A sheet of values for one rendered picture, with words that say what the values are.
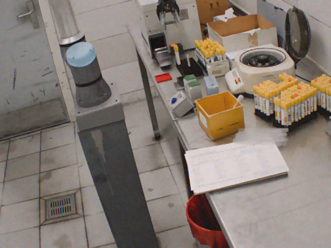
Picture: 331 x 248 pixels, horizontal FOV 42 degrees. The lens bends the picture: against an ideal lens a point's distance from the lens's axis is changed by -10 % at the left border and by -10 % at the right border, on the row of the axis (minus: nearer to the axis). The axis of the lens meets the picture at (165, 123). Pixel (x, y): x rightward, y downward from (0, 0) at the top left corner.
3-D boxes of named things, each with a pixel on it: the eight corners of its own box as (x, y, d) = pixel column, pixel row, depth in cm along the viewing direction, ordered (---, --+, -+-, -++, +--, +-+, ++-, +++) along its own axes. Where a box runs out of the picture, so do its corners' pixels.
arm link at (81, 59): (77, 87, 177) (67, 57, 169) (70, 76, 188) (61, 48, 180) (105, 75, 180) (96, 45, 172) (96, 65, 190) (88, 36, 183)
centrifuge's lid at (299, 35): (283, 0, 183) (300, 0, 183) (281, 53, 195) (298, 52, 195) (299, 14, 164) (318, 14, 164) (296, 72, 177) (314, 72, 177)
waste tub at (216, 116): (198, 124, 172) (194, 100, 167) (231, 113, 174) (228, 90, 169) (211, 142, 160) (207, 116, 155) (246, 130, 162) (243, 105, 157)
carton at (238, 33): (210, 49, 231) (205, 22, 224) (260, 38, 234) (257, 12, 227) (226, 67, 210) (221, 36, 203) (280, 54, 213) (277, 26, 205)
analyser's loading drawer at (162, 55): (152, 52, 235) (150, 43, 232) (164, 49, 235) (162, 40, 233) (160, 67, 217) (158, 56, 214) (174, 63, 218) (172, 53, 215)
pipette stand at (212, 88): (203, 100, 187) (200, 77, 182) (220, 97, 186) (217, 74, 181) (207, 111, 178) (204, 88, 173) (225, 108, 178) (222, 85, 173)
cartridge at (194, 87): (188, 97, 190) (186, 82, 187) (200, 94, 191) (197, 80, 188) (191, 101, 187) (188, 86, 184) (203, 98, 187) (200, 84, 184)
